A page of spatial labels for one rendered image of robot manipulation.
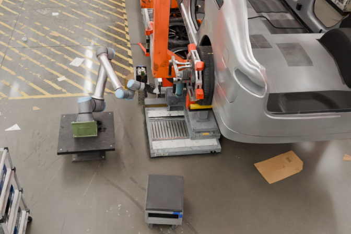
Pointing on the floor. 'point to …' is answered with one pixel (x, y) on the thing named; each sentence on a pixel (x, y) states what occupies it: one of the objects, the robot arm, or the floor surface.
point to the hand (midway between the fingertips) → (158, 93)
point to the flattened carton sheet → (280, 166)
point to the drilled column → (140, 97)
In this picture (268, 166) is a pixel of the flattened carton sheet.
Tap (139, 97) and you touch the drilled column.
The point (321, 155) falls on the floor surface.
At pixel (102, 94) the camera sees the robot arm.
